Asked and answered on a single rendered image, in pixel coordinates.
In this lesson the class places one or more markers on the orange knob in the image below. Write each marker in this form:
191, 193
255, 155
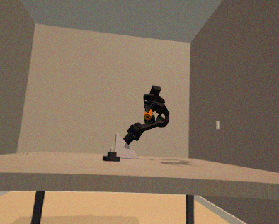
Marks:
148, 116

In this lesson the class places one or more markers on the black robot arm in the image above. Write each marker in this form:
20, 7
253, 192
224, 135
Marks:
137, 129

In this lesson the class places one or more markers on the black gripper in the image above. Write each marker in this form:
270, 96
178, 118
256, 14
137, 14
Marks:
149, 105

